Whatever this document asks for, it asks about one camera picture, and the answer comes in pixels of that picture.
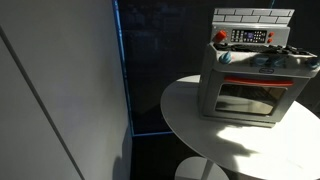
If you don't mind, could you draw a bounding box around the red oven door handle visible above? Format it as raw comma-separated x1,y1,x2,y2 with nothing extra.
223,76,295,88

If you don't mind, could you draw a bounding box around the red round dial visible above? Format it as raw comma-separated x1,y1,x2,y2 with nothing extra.
213,30,228,44

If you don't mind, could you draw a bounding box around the black keypad display panel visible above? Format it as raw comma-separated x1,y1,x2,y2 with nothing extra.
230,29,269,44

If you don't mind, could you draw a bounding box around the white table pedestal base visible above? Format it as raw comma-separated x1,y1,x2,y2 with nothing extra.
174,156,231,180

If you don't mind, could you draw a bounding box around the black burner grate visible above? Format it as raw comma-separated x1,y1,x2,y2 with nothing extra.
213,42,312,56

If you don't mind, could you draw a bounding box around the grey oven door with window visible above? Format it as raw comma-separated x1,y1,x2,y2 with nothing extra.
201,68,311,125

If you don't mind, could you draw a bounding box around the long blue frame strip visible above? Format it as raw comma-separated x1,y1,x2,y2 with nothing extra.
111,0,175,138

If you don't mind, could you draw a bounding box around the blue cooker knob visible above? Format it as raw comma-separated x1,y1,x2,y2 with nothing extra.
218,50,233,66
306,56,320,70
250,54,270,67
269,55,288,68

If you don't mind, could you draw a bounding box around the grey toy cooker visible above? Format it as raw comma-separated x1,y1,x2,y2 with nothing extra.
197,7,320,129

